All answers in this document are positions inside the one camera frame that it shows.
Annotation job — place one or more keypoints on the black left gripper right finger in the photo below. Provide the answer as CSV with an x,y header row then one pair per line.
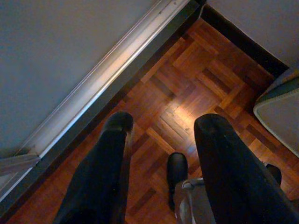
x,y
233,182

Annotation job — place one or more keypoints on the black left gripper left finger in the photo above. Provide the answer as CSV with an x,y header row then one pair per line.
x,y
98,182

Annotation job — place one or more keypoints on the pale quilted mattress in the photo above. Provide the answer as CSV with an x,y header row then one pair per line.
x,y
280,116

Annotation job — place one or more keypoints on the frosted glass sliding door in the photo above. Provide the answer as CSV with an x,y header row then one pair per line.
x,y
46,58

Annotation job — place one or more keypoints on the dark skirting board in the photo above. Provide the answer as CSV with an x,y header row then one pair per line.
x,y
245,42

